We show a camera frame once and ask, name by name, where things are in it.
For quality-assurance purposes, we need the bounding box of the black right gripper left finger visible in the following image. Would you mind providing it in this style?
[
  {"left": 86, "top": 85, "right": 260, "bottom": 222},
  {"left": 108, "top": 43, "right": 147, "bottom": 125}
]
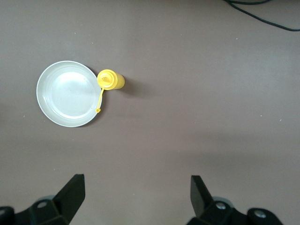
[{"left": 0, "top": 173, "right": 85, "bottom": 225}]

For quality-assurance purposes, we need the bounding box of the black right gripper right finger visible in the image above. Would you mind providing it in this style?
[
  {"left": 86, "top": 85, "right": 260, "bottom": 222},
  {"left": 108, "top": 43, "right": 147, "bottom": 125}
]
[{"left": 186, "top": 175, "right": 284, "bottom": 225}]

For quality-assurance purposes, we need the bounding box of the yellow mustard squeeze bottle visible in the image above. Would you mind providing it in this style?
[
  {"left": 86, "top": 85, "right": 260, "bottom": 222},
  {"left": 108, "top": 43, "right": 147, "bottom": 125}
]
[{"left": 95, "top": 69, "right": 126, "bottom": 113}]

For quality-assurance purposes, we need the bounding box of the beige plate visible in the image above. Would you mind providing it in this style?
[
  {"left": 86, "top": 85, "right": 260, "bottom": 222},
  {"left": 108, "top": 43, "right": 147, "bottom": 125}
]
[{"left": 36, "top": 60, "right": 105, "bottom": 128}]

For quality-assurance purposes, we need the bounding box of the long black looped cable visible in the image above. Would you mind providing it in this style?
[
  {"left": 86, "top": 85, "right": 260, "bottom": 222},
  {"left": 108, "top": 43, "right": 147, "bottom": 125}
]
[{"left": 222, "top": 0, "right": 300, "bottom": 31}]

